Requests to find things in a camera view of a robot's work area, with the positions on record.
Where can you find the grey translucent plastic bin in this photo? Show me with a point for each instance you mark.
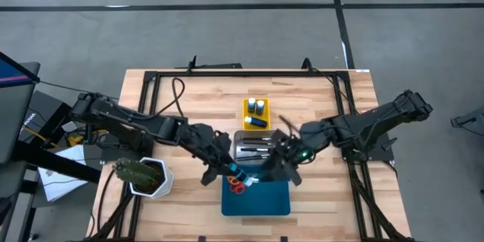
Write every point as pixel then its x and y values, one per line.
pixel 257 132

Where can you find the thin black paintbrush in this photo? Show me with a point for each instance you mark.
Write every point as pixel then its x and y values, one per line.
pixel 257 138

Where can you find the black computer case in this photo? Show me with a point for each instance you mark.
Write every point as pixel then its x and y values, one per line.
pixel 45 109

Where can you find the black table clamp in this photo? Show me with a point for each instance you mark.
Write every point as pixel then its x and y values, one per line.
pixel 284 239
pixel 202 239

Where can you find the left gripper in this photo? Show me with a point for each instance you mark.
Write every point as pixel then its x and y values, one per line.
pixel 208 143

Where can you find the blue plastic bin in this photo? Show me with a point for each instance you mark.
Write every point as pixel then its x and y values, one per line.
pixel 261 200

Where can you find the black brush silver ferrule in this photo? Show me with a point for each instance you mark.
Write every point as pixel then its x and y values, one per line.
pixel 251 157
pixel 253 149

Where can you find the computer monitor blue screen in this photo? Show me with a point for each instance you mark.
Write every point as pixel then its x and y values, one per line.
pixel 11 73

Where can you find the white paper sheet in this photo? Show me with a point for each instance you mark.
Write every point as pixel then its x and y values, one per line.
pixel 56 185

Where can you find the grey chair base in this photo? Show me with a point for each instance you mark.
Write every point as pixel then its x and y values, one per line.
pixel 469 121

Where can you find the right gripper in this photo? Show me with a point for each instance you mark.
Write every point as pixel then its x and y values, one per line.
pixel 302 140

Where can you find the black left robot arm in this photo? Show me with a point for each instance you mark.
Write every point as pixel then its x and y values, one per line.
pixel 125 123

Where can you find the white table label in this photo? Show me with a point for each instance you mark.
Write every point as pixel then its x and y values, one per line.
pixel 362 70

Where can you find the blue paint bottle white cap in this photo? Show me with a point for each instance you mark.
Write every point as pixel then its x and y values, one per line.
pixel 259 123
pixel 260 109
pixel 251 106

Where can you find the black aluminium table frame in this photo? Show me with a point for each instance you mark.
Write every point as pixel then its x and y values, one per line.
pixel 246 73

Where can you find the yellow perforated plastic basket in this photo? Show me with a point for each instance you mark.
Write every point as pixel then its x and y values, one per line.
pixel 267 102

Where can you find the cactus in white pot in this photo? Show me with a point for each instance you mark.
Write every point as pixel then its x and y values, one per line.
pixel 162 187

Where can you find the black mount bracket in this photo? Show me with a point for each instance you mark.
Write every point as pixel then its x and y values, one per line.
pixel 223 66

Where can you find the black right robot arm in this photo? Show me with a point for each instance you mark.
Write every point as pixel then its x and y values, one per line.
pixel 378 121

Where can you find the blue glue stick white cap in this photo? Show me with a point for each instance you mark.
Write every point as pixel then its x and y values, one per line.
pixel 238 174

